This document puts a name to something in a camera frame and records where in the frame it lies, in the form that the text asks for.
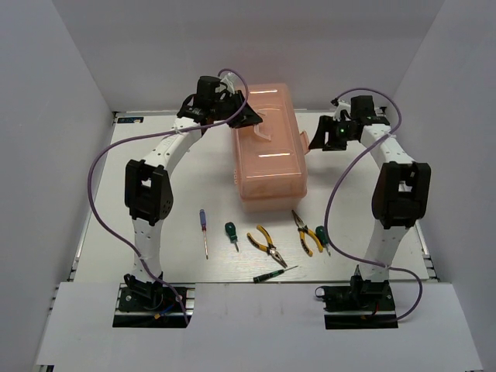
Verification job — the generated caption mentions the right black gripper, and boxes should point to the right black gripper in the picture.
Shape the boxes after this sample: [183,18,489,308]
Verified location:
[308,115,357,150]

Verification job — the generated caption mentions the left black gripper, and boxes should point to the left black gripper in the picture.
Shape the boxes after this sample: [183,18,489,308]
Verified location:
[212,90,264,129]

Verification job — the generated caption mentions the pink plastic toolbox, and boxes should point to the pink plastic toolbox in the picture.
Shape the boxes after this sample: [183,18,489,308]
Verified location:
[232,83,309,212]

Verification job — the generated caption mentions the stubby green screwdriver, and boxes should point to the stubby green screwdriver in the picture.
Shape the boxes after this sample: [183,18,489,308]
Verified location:
[315,226,331,256]
[225,222,239,252]

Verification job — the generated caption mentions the yellow black pliers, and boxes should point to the yellow black pliers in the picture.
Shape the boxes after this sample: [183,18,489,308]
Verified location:
[291,210,324,257]
[246,225,288,269]

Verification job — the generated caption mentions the blue red handled screwdriver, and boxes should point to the blue red handled screwdriver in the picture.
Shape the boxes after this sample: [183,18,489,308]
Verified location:
[199,209,208,259]

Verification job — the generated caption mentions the thin black green screwdriver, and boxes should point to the thin black green screwdriver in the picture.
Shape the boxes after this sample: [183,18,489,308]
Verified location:
[253,265,298,284]

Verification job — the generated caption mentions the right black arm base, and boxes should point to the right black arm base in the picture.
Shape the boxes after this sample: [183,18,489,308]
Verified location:
[315,274,398,330]

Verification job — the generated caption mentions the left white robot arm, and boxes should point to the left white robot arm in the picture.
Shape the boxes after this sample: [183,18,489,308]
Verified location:
[125,69,263,309]

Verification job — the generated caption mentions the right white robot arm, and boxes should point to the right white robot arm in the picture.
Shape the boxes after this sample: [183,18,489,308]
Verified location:
[308,95,431,309]

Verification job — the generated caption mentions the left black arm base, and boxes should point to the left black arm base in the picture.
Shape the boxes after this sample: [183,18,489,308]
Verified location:
[112,274,195,329]

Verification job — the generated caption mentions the left blue table label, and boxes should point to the left blue table label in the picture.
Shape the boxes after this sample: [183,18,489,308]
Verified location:
[117,116,144,124]

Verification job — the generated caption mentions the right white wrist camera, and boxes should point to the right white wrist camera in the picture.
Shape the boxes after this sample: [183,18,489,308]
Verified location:
[331,98,351,121]

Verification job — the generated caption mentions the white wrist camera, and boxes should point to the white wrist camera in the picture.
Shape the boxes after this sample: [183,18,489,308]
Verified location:
[218,71,237,94]
[331,98,351,121]

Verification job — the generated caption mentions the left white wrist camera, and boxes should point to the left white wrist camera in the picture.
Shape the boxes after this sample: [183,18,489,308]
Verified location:
[218,71,237,94]

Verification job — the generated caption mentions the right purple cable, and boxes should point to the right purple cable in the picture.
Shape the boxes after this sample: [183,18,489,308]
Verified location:
[323,87,423,322]

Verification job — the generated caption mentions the purple cable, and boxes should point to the purple cable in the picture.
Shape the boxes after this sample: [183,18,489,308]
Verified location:
[88,68,251,325]
[323,87,423,322]

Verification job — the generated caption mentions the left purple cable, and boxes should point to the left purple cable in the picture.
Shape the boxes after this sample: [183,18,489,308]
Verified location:
[88,68,251,325]

